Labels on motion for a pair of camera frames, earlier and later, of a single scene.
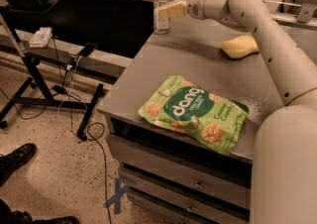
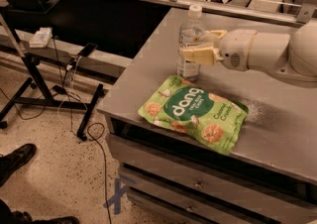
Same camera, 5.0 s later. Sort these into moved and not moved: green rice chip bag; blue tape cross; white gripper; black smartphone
Moved: white gripper
Not moved: green rice chip bag; blue tape cross; black smartphone
